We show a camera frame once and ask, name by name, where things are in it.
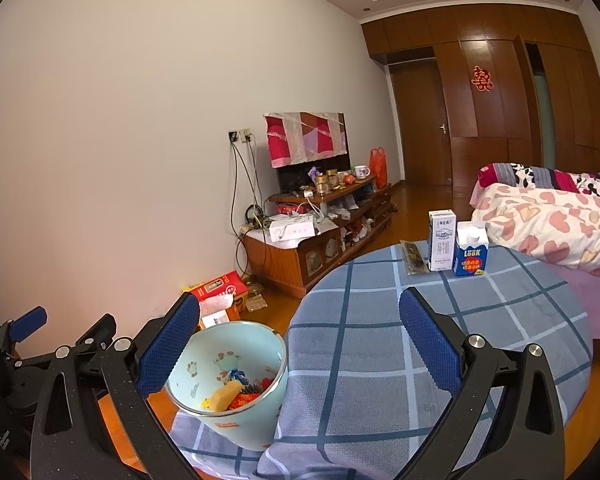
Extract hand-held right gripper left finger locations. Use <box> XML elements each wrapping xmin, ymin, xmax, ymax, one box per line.
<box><xmin>30</xmin><ymin>290</ymin><xmax>203</xmax><ymax>480</ymax></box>

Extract white milk carton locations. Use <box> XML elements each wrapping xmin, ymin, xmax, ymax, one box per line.
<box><xmin>427</xmin><ymin>209</ymin><xmax>456</xmax><ymax>272</ymax></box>

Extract hanging power cables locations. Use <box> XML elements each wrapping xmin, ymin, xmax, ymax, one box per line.
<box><xmin>229</xmin><ymin>140</ymin><xmax>262</xmax><ymax>282</ymax></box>

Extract dark snack packet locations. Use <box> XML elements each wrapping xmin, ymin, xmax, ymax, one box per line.
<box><xmin>399</xmin><ymin>239</ymin><xmax>430</xmax><ymax>276</ymax></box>

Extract white flat box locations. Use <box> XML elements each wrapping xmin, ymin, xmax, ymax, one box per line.
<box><xmin>267</xmin><ymin>214</ymin><xmax>316</xmax><ymax>244</ymax></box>

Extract blue drink carton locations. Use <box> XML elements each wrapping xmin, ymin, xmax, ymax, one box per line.
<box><xmin>452</xmin><ymin>220</ymin><xmax>489</xmax><ymax>278</ymax></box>

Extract brown wooden door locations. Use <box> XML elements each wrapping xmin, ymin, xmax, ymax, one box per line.
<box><xmin>389</xmin><ymin>59</ymin><xmax>454</xmax><ymax>187</ymax></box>

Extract wooden television cabinet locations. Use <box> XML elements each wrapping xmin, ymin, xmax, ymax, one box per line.
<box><xmin>239</xmin><ymin>172</ymin><xmax>396</xmax><ymax>297</ymax></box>

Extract red foam mesh net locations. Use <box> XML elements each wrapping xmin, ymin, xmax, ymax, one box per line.
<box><xmin>227</xmin><ymin>392</ymin><xmax>262</xmax><ymax>412</ymax></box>

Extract black television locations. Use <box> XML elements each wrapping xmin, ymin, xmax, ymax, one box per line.
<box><xmin>274</xmin><ymin>112</ymin><xmax>352</xmax><ymax>197</ymax></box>

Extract light blue paw-print bin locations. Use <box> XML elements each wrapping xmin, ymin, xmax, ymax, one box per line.
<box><xmin>164</xmin><ymin>322</ymin><xmax>289</xmax><ymax>454</ymax></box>

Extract folded floral striped blanket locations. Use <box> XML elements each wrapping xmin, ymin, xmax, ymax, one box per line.
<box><xmin>477</xmin><ymin>162</ymin><xmax>600</xmax><ymax>202</ymax></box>

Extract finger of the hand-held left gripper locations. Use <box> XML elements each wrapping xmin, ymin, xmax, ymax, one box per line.
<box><xmin>0</xmin><ymin>305</ymin><xmax>49</xmax><ymax>361</ymax></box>
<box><xmin>54</xmin><ymin>313</ymin><xmax>119</xmax><ymax>378</ymax></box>

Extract red paper-cut decoration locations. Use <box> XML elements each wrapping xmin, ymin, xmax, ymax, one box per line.
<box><xmin>471</xmin><ymin>64</ymin><xmax>495</xmax><ymax>94</ymax></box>

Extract red cardboard box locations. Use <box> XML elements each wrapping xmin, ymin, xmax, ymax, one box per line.
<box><xmin>182</xmin><ymin>269</ymin><xmax>249</xmax><ymax>312</ymax></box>

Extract blue plaid tablecloth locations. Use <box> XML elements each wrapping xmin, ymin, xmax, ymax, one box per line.
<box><xmin>169</xmin><ymin>239</ymin><xmax>594</xmax><ymax>480</ymax></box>

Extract pink heart quilt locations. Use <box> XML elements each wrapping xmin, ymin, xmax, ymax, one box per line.
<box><xmin>472</xmin><ymin>182</ymin><xmax>600</xmax><ymax>279</ymax></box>

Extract yellow foam block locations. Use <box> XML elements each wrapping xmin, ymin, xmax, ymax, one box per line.
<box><xmin>202</xmin><ymin>379</ymin><xmax>244</xmax><ymax>414</ymax></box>

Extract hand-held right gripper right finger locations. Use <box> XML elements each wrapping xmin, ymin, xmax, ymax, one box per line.
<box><xmin>398</xmin><ymin>287</ymin><xmax>566</xmax><ymax>480</ymax></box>

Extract red pink television cloth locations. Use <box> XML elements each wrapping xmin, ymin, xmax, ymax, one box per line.
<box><xmin>263</xmin><ymin>111</ymin><xmax>346</xmax><ymax>169</ymax></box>

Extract orange plastic bag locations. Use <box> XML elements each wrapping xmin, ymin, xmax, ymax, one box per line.
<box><xmin>369</xmin><ymin>147</ymin><xmax>389</xmax><ymax>190</ymax></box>

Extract brown wooden wardrobe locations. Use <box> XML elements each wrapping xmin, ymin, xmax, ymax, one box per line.
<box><xmin>360</xmin><ymin>3</ymin><xmax>600</xmax><ymax>202</ymax></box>

